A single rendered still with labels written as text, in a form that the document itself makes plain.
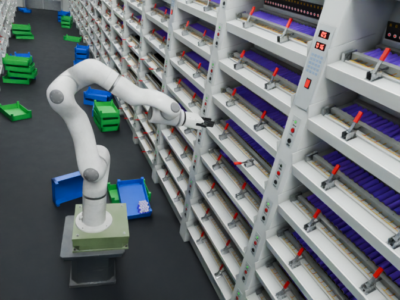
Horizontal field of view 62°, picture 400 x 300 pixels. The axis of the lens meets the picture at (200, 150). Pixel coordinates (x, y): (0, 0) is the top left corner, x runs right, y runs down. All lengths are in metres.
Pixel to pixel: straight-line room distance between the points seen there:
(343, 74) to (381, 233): 0.47
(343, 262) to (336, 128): 0.43
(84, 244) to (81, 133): 0.59
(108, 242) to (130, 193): 0.81
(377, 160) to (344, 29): 0.41
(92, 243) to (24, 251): 0.60
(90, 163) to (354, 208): 1.11
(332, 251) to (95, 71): 1.13
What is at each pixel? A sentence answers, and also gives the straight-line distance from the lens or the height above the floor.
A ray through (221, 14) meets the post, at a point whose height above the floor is 1.47.
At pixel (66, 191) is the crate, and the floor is 0.05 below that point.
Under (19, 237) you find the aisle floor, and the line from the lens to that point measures 2.43.
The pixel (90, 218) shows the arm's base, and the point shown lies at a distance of 1.83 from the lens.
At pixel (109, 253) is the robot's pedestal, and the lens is 1.87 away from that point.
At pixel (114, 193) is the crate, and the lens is 2.72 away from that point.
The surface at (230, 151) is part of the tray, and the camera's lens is 1.64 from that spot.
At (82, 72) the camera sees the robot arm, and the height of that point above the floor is 1.19.
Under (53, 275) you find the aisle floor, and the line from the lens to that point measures 2.18.
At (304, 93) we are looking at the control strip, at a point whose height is 1.33.
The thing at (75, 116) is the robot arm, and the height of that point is 1.00.
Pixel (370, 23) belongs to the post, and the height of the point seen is 1.59.
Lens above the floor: 1.64
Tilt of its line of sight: 28 degrees down
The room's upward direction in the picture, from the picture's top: 11 degrees clockwise
